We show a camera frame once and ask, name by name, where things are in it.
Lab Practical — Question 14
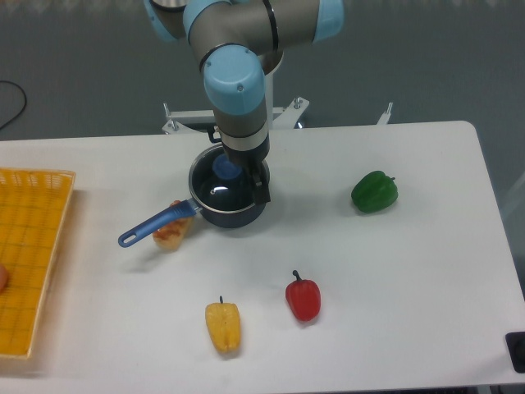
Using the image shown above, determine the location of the glass lid with blue knob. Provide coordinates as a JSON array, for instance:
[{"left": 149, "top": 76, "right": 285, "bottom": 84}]
[{"left": 189, "top": 145, "right": 253, "bottom": 212}]

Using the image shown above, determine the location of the white metal robot stand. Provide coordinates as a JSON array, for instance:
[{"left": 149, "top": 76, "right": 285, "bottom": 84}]
[{"left": 162, "top": 69, "right": 395, "bottom": 135}]

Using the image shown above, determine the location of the dark blue saucepan with handle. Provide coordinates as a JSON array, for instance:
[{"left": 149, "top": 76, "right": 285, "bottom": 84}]
[{"left": 118, "top": 144, "right": 270, "bottom": 248}]

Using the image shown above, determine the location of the toy hot dog bun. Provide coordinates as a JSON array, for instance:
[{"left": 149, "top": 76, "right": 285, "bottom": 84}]
[{"left": 153, "top": 216, "right": 194, "bottom": 251}]

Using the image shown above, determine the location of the green bell pepper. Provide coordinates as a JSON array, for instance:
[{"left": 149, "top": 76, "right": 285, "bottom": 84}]
[{"left": 350, "top": 171, "right": 399, "bottom": 213}]

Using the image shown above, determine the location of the red bell pepper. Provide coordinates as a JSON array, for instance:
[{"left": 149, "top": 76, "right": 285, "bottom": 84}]
[{"left": 285, "top": 270, "right": 322, "bottom": 323}]

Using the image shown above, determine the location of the black cable on floor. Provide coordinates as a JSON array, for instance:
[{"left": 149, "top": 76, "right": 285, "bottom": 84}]
[{"left": 0, "top": 80, "right": 28, "bottom": 130}]

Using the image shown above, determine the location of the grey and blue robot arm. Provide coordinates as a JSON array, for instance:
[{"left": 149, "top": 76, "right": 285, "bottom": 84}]
[{"left": 144, "top": 1, "right": 345, "bottom": 204}]

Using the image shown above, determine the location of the yellow bell pepper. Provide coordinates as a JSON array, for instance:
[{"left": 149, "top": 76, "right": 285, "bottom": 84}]
[{"left": 205, "top": 295, "right": 242, "bottom": 354}]

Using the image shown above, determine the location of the yellow woven basket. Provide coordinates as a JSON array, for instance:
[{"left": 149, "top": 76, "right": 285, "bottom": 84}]
[{"left": 1, "top": 167, "right": 75, "bottom": 359}]

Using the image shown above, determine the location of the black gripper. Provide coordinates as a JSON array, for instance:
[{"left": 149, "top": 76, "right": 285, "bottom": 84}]
[{"left": 221, "top": 135, "right": 271, "bottom": 204}]

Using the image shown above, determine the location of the black box at table corner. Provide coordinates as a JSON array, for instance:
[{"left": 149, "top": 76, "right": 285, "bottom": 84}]
[{"left": 505, "top": 332, "right": 525, "bottom": 373}]

